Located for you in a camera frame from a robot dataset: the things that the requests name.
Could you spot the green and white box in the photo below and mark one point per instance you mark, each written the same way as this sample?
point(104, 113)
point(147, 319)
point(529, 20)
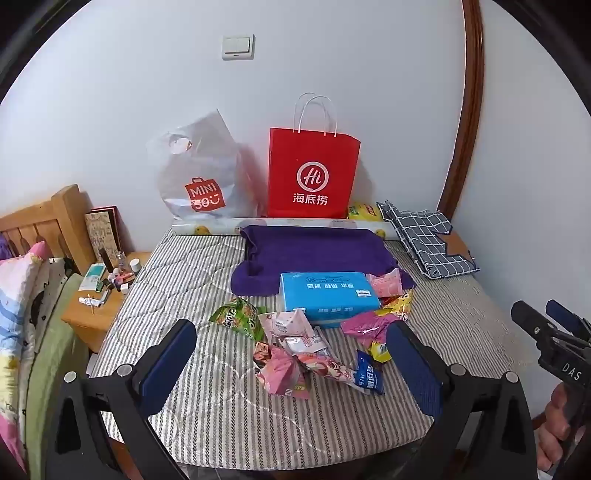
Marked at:
point(92, 275)

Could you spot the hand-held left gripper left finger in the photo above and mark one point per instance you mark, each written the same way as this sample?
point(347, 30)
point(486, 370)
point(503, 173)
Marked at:
point(168, 364)

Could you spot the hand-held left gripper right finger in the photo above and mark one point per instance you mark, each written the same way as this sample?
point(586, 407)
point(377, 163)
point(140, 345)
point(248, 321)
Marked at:
point(411, 360)

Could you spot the small clear bottle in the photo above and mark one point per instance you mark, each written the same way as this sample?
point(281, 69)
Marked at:
point(121, 264)

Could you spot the person's right hand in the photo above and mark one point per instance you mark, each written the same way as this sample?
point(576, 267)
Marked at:
point(554, 424)

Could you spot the purple towel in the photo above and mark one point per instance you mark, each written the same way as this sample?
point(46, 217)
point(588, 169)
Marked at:
point(314, 251)

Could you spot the green snack packet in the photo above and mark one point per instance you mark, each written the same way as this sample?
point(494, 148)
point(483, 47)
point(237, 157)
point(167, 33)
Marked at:
point(238, 316)

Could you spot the translucent plastic bag red logo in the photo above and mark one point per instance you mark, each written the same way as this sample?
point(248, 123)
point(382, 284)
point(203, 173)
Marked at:
point(203, 161)

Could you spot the navy checked cloth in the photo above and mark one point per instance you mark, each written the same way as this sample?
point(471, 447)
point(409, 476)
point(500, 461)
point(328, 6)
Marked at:
point(415, 230)

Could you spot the brown wooden door frame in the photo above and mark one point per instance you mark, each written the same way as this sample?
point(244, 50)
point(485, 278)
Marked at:
point(471, 92)

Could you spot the white tube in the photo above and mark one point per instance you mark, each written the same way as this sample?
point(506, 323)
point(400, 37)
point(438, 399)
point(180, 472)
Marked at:
point(90, 301)

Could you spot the blue tissue pack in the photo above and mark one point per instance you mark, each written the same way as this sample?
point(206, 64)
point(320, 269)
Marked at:
point(323, 295)

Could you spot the small brown snack packet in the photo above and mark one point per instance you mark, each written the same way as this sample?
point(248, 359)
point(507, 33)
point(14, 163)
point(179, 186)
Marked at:
point(262, 353)

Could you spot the light pink snack packet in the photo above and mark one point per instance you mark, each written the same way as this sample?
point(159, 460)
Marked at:
point(385, 282)

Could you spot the blue cookie packet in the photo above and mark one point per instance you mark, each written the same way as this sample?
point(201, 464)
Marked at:
point(369, 374)

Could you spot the small white jar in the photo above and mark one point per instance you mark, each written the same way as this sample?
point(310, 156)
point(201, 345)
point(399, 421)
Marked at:
point(135, 264)

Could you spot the wooden headboard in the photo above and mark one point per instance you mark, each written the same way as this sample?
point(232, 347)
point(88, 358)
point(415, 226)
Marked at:
point(60, 212)

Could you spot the wooden nightstand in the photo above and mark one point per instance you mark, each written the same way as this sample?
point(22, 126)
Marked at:
point(92, 323)

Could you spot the white nougat packet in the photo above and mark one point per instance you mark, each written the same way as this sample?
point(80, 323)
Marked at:
point(302, 344)
point(284, 323)

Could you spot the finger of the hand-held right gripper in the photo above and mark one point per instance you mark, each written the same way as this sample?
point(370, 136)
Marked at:
point(565, 316)
point(531, 318)

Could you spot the magenta snack packet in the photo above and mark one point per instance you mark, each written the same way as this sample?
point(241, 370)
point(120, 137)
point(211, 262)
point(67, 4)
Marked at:
point(367, 323)

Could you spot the yellow snack bag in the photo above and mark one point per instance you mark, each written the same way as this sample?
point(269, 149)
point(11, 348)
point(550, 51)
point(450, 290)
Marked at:
point(364, 212)

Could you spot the printed notebook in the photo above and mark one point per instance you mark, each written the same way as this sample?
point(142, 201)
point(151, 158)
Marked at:
point(104, 230)

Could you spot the rolled printed mat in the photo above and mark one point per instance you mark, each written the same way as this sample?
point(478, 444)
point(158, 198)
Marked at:
point(207, 227)

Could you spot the yellow and white snack packet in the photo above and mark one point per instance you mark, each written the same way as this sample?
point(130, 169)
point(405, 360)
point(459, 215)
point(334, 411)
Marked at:
point(381, 351)

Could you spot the white light switch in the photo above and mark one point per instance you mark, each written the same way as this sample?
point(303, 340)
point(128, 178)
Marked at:
point(238, 47)

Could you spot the long pink snack packet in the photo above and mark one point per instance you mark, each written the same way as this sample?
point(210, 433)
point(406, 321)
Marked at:
point(328, 369)

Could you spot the red paper bag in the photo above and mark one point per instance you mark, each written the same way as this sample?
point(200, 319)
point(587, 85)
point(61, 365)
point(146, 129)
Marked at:
point(314, 152)

